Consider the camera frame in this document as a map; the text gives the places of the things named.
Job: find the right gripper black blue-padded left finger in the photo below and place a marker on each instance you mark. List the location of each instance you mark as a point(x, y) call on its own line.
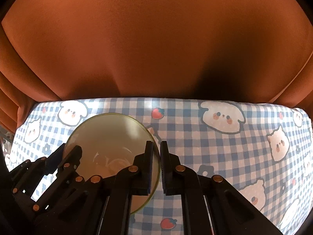
point(110, 212)

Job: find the blue checkered cartoon tablecloth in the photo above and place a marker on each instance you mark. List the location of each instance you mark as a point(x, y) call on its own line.
point(263, 150)

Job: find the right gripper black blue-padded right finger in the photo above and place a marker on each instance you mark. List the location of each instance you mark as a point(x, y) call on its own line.
point(210, 205)

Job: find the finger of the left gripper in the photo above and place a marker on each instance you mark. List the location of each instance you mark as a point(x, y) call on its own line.
point(63, 192)
point(28, 174)

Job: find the rust orange curtain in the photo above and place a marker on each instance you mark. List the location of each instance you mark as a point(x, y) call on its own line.
point(257, 51)

